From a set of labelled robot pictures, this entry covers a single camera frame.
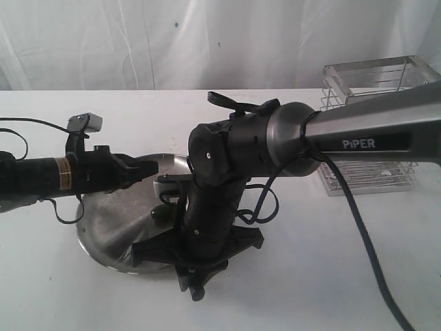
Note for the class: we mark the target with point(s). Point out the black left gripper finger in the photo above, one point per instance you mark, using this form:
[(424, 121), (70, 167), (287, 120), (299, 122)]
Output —
[(136, 166), (127, 179)]

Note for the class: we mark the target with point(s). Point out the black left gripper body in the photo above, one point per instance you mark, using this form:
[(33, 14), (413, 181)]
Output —
[(95, 171)]

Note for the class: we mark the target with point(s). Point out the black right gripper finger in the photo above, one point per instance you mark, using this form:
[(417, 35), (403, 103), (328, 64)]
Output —
[(166, 247), (195, 279)]

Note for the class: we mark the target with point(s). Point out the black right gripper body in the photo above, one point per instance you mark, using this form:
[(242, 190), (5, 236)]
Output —
[(206, 235)]

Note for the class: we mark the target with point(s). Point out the green cucumber piece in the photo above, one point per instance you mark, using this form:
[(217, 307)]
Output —
[(162, 213)]

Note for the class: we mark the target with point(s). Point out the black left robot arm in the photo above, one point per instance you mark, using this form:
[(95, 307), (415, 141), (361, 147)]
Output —
[(27, 181)]

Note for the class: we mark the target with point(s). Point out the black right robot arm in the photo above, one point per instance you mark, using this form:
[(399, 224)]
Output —
[(275, 140)]

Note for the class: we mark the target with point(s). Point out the round steel plate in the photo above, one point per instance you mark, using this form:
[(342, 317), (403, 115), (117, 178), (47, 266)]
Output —
[(112, 222)]

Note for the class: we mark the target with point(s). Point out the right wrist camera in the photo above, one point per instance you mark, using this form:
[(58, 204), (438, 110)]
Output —
[(172, 185)]

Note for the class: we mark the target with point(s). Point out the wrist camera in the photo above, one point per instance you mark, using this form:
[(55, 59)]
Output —
[(88, 123), (172, 185)]

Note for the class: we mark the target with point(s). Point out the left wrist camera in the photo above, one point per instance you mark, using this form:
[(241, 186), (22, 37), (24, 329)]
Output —
[(88, 123)]

